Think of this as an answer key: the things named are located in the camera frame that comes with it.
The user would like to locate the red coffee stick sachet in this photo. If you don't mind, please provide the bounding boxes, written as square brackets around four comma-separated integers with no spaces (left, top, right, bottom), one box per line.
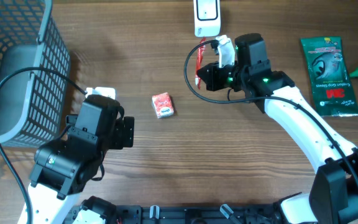
[195,45,205,89]

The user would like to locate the small red white candy pack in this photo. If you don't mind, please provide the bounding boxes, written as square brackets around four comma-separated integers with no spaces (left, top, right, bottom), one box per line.
[152,92,174,119]

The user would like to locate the dark green snack bag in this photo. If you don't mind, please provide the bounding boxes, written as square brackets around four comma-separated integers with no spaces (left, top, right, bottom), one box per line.
[300,36,358,117]

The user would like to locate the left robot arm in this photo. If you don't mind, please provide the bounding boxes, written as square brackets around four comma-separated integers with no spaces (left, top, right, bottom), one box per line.
[19,95,135,223]

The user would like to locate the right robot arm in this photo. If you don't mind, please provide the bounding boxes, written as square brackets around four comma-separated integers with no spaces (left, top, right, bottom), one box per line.
[197,33,358,223]

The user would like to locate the white barcode scanner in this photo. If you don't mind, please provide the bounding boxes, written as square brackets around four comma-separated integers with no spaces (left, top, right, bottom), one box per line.
[193,0,221,37]

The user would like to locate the grey plastic mesh basket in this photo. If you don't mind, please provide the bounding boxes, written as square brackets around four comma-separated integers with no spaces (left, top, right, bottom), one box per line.
[0,1,70,147]

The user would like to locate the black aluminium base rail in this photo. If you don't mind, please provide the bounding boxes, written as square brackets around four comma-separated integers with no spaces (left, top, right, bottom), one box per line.
[110,205,286,224]

